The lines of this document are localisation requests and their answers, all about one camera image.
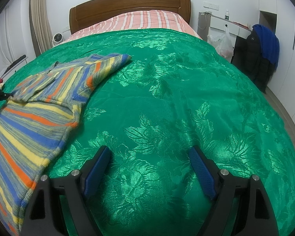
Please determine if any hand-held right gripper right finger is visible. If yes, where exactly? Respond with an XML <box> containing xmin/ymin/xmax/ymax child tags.
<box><xmin>189</xmin><ymin>146</ymin><xmax>279</xmax><ymax>236</ymax></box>

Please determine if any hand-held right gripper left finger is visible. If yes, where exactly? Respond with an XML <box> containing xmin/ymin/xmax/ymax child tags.
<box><xmin>21</xmin><ymin>145</ymin><xmax>112</xmax><ymax>236</ymax></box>

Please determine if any striped knit sweater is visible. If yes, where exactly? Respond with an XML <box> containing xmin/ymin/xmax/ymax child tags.
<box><xmin>0</xmin><ymin>53</ymin><xmax>133</xmax><ymax>236</ymax></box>

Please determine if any black stick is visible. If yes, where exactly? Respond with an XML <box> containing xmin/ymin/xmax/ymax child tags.
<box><xmin>2</xmin><ymin>55</ymin><xmax>27</xmax><ymax>79</ymax></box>

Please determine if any white sheer curtain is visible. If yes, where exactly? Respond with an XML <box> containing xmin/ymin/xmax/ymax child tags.
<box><xmin>0</xmin><ymin>5</ymin><xmax>36</xmax><ymax>64</ymax></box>

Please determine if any white desk fan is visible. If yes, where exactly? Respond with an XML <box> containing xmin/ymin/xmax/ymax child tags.
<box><xmin>52</xmin><ymin>33</ymin><xmax>63</xmax><ymax>46</ymax></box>

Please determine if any green floral blanket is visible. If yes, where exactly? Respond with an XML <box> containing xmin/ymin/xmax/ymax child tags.
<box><xmin>0</xmin><ymin>28</ymin><xmax>295</xmax><ymax>236</ymax></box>

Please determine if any beige curtain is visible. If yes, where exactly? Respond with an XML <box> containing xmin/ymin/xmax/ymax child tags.
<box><xmin>29</xmin><ymin>0</ymin><xmax>53</xmax><ymax>56</ymax></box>

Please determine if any black jacket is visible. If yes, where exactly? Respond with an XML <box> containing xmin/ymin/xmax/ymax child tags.
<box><xmin>232</xmin><ymin>28</ymin><xmax>277</xmax><ymax>92</ymax></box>

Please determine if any white plastic bag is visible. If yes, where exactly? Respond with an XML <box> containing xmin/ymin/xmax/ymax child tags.
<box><xmin>207</xmin><ymin>26</ymin><xmax>235</xmax><ymax>58</ymax></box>

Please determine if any blue garment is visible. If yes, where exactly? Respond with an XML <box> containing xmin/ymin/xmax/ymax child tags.
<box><xmin>252</xmin><ymin>24</ymin><xmax>280</xmax><ymax>68</ymax></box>

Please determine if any white wardrobe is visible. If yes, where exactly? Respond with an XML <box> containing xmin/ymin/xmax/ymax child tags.
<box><xmin>258</xmin><ymin>0</ymin><xmax>295</xmax><ymax>128</ymax></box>

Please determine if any white desk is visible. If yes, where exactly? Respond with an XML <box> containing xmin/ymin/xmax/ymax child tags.
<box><xmin>198</xmin><ymin>12</ymin><xmax>252</xmax><ymax>54</ymax></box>

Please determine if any brown wooden headboard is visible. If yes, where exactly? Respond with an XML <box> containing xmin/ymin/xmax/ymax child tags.
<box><xmin>69</xmin><ymin>0</ymin><xmax>192</xmax><ymax>35</ymax></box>

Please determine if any pink striped bedsheet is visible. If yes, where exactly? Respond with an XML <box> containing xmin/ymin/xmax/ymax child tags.
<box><xmin>64</xmin><ymin>10</ymin><xmax>203</xmax><ymax>42</ymax></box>

